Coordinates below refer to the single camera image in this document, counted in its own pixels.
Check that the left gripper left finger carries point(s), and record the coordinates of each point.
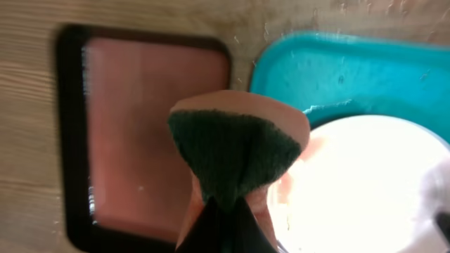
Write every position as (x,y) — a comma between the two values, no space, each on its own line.
(206,235)

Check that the black red small tray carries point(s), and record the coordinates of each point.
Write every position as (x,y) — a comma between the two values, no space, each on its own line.
(126,188)

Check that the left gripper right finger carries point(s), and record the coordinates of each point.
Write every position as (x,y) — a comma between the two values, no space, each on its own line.
(242,233)

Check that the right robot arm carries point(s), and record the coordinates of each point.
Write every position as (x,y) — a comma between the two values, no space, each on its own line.
(442,220)

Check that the white plate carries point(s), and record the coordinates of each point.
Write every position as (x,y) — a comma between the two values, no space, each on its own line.
(364,184)

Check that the teal plastic serving tray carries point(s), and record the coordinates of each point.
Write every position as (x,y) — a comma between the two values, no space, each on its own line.
(329,76)

